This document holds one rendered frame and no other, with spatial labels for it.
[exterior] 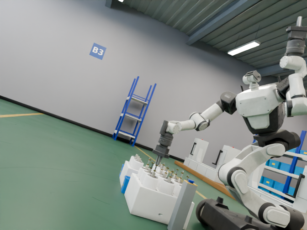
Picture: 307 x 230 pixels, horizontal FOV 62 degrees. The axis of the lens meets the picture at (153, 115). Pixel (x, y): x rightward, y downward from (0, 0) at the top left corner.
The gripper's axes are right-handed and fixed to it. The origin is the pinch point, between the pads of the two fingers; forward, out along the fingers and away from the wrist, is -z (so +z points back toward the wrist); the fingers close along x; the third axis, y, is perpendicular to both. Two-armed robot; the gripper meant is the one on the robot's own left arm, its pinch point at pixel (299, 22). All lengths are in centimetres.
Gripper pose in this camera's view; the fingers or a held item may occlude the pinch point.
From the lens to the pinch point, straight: 173.0
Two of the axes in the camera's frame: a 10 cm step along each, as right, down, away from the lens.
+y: 2.0, -0.2, 9.8
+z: -1.2, 9.9, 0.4
